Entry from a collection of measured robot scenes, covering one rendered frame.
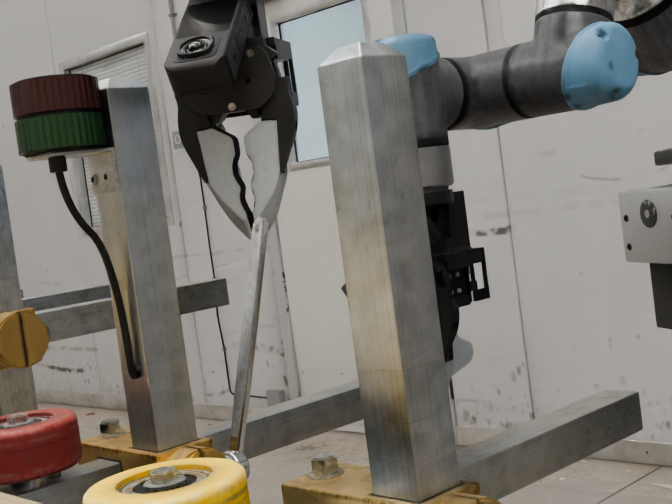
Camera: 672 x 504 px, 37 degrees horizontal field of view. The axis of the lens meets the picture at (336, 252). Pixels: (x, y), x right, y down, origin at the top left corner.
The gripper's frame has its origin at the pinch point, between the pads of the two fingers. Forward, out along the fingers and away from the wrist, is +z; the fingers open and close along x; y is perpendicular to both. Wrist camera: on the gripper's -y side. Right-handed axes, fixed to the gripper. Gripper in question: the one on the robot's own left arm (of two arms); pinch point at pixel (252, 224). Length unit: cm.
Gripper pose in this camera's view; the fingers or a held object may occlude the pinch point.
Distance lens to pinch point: 78.1
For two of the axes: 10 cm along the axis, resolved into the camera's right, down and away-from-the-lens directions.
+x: -9.8, 1.2, 1.8
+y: 1.6, -1.4, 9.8
